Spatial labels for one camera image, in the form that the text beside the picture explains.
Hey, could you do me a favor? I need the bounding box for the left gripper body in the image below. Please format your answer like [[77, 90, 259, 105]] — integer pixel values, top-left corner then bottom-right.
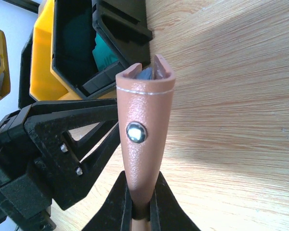
[[0, 106, 56, 231]]

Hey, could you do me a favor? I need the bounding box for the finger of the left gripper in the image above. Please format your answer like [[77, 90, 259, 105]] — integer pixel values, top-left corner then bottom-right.
[[24, 98, 120, 209]]

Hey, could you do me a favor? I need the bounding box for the black bin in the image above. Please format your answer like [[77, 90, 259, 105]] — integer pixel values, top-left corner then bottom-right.
[[51, 0, 153, 99]]

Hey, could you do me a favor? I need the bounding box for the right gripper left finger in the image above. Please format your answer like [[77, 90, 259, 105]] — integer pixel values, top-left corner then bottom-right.
[[82, 171, 132, 231]]

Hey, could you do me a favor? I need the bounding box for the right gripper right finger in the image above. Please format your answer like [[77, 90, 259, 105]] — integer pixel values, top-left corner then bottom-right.
[[150, 172, 199, 231]]

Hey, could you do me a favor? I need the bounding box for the yellow bin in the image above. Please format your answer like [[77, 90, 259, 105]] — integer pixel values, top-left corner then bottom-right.
[[0, 0, 82, 102]]

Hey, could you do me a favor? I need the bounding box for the teal card stack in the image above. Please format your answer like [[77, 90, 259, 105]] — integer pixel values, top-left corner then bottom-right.
[[92, 33, 118, 71]]

